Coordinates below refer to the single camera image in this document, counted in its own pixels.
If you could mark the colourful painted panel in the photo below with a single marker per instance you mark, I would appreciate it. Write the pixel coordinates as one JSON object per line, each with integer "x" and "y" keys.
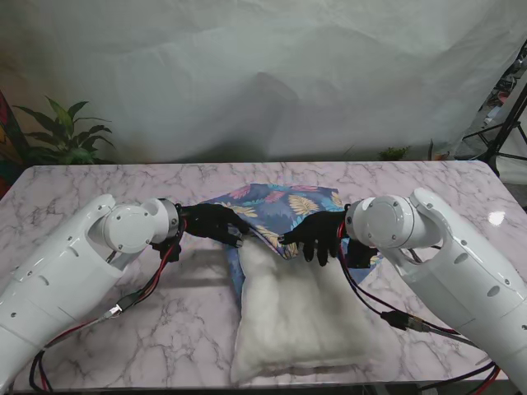
{"x": 8, "y": 140}

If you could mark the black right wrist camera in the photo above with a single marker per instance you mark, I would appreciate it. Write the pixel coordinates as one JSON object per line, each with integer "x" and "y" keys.
{"x": 360, "y": 255}

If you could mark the small green bushy plant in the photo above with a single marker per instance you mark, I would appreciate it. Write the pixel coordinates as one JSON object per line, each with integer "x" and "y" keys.
{"x": 393, "y": 153}

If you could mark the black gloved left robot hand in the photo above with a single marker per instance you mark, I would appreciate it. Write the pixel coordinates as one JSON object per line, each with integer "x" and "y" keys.
{"x": 210, "y": 224}

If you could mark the black tripod stand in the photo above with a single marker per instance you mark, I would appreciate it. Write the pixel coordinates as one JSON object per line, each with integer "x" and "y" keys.
{"x": 508, "y": 131}

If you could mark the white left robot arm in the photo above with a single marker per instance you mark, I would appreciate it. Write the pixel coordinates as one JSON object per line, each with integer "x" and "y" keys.
{"x": 70, "y": 271}

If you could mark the white pillow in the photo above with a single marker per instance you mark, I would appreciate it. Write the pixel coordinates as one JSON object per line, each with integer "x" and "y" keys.
{"x": 296, "y": 312}

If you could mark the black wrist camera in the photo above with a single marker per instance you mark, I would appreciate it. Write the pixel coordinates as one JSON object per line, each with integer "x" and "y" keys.
{"x": 360, "y": 255}
{"x": 166, "y": 249}

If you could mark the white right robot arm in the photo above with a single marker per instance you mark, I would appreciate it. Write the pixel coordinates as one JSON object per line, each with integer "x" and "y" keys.
{"x": 444, "y": 263}

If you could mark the white backdrop cloth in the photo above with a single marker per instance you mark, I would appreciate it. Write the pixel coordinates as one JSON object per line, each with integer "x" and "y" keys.
{"x": 263, "y": 74}

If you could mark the blue floral pillowcase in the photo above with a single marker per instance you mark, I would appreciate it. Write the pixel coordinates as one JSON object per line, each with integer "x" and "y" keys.
{"x": 284, "y": 210}

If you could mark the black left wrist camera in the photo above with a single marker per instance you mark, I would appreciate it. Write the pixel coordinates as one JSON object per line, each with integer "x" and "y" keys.
{"x": 166, "y": 249}

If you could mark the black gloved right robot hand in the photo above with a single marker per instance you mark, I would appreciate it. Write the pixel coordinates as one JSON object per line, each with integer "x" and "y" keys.
{"x": 319, "y": 232}

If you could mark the large green leafy plant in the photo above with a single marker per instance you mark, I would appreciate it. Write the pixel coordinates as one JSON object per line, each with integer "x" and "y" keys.
{"x": 66, "y": 136}

